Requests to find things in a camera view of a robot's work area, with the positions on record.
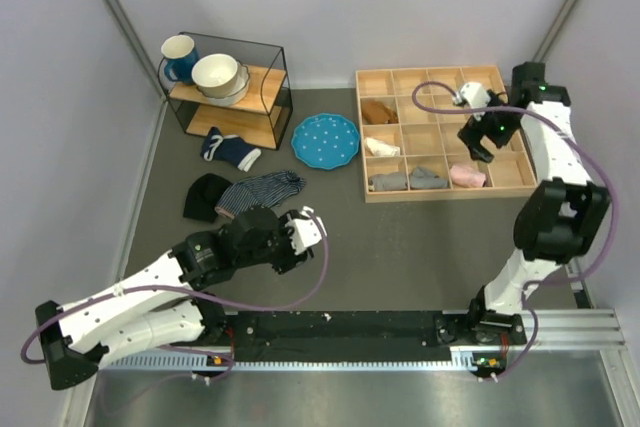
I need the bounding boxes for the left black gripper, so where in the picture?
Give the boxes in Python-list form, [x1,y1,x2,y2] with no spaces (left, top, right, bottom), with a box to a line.
[237,209,314,273]

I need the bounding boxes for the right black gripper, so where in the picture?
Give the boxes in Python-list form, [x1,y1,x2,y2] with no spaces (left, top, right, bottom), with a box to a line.
[458,90,524,163]

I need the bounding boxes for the pink underwear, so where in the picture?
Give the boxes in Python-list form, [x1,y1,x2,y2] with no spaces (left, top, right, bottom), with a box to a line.
[449,163,487,188]

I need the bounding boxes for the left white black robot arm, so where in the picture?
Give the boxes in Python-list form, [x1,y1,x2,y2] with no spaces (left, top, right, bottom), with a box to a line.
[35,206,327,391]

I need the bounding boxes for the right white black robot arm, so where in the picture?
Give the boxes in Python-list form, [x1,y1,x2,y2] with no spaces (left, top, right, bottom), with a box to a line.
[454,62,611,344]

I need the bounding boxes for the striped blue underwear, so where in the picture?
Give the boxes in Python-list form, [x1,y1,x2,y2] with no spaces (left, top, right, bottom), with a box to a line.
[215,170,306,219]

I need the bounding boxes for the wooden compartment tray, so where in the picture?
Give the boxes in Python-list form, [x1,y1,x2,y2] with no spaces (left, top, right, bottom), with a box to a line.
[356,65,537,203]

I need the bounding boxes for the black folded cloth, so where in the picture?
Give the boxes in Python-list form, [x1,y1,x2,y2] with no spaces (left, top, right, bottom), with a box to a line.
[183,173,232,223]

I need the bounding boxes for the grey rolled cloth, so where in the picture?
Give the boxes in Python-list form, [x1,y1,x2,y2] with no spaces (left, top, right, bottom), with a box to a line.
[368,172,408,192]
[409,166,449,190]

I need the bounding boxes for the navy white sock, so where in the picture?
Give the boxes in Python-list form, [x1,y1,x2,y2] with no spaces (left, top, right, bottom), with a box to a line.
[200,127,262,172]

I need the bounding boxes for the blue dotted plate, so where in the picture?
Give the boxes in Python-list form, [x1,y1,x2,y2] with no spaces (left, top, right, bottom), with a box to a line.
[291,113,360,171]

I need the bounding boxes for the white rolled cloth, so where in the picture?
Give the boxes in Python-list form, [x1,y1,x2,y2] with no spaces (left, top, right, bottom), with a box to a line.
[364,137,401,157]

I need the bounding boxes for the brown rolled cloth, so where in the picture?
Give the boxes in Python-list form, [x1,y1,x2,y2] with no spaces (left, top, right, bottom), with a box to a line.
[361,99,398,125]

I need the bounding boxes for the white bowl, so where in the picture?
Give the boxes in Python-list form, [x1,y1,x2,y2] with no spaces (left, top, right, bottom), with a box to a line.
[191,53,240,98]

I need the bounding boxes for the blue enamel mug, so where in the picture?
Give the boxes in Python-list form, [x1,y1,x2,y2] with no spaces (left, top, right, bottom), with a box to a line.
[161,34,200,85]

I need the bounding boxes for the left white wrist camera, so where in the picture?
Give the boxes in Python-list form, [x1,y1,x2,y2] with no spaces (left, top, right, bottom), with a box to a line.
[285,206,327,255]

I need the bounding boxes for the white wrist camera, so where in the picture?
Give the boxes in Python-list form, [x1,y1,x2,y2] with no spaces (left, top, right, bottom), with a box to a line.
[453,82,491,121]
[285,206,327,255]

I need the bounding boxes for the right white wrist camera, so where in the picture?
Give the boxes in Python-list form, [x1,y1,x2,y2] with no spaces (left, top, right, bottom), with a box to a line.
[453,82,491,121]

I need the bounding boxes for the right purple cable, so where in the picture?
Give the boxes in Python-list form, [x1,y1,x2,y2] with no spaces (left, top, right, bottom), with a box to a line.
[412,80,621,383]

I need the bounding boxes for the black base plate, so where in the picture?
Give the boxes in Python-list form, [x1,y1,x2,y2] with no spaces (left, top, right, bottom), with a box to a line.
[196,311,527,363]

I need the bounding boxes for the black wire wooden shelf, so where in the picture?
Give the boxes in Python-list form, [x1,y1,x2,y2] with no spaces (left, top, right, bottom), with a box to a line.
[157,32,293,150]

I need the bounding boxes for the grey cable duct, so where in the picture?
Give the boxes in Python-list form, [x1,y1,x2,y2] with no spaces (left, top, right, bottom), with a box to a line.
[105,350,504,373]

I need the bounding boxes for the aluminium frame rail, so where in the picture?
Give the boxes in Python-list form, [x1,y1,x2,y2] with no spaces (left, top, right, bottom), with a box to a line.
[82,309,626,348]

